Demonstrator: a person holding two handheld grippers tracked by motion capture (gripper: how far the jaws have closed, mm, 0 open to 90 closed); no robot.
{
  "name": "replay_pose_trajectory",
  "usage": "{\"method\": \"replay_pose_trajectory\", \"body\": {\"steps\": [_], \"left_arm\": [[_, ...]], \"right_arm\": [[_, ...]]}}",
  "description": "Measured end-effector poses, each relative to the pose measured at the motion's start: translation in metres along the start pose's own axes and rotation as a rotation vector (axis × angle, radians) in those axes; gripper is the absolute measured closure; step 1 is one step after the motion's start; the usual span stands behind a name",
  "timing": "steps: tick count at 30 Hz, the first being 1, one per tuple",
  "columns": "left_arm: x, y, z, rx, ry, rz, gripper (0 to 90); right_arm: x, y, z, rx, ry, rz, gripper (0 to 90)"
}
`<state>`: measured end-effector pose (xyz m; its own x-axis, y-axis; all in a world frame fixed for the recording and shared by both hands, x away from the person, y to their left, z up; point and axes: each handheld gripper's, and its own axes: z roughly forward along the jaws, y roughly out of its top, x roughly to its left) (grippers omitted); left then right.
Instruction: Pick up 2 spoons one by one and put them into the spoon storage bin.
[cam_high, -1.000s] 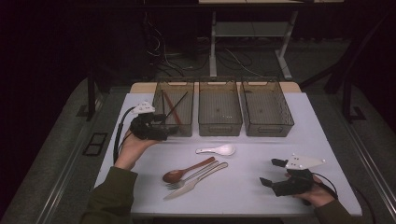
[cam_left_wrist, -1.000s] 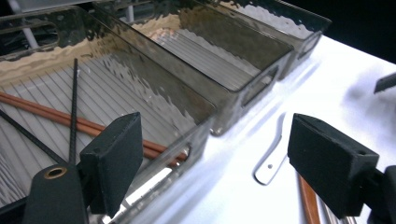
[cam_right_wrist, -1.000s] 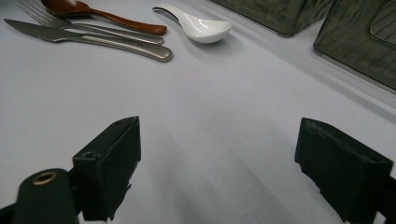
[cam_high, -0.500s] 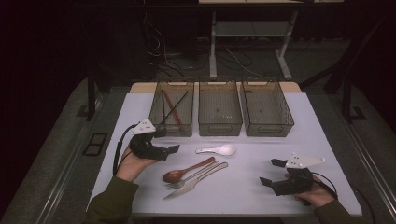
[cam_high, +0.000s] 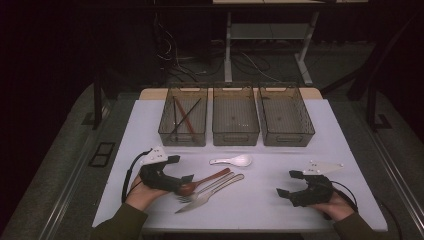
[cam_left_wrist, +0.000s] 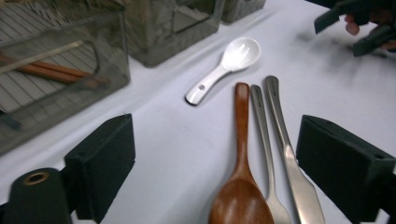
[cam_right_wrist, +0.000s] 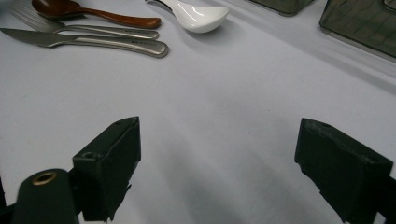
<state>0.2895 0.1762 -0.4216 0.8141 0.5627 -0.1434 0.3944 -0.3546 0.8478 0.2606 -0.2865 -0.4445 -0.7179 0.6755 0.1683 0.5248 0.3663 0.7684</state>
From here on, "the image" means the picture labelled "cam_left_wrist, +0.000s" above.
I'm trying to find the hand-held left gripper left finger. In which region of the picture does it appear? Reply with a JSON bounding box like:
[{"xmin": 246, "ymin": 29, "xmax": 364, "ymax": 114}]
[{"xmin": 64, "ymin": 113, "xmax": 136, "ymax": 224}]

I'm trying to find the metal fork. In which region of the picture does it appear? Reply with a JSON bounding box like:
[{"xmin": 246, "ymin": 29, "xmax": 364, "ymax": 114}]
[{"xmin": 249, "ymin": 84, "xmax": 292, "ymax": 224}]

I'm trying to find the brown wooden spoon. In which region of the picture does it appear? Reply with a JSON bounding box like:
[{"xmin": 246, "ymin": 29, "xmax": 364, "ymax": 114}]
[{"xmin": 207, "ymin": 81, "xmax": 276, "ymax": 224}]

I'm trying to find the smoky clear plastic bin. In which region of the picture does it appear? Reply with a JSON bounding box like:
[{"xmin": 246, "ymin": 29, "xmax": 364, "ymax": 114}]
[
  {"xmin": 122, "ymin": 0, "xmax": 226, "ymax": 68},
  {"xmin": 0, "ymin": 2, "xmax": 132, "ymax": 157},
  {"xmin": 220, "ymin": 0, "xmax": 267, "ymax": 24}
]

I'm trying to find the metal knife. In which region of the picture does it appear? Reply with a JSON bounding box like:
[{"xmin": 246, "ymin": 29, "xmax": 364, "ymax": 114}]
[{"xmin": 263, "ymin": 75, "xmax": 327, "ymax": 224}]

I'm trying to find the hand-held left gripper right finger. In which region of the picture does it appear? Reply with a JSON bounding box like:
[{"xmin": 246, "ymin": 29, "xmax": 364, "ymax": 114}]
[{"xmin": 295, "ymin": 114, "xmax": 396, "ymax": 224}]

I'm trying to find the brown wooden chopstick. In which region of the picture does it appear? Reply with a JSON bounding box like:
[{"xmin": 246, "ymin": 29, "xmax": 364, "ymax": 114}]
[
  {"xmin": 0, "ymin": 50, "xmax": 110, "ymax": 87},
  {"xmin": 0, "ymin": 57, "xmax": 108, "ymax": 91}
]

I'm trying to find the white ceramic spoon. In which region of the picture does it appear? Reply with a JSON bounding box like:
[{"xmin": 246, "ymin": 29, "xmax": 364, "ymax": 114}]
[{"xmin": 184, "ymin": 36, "xmax": 262, "ymax": 106}]

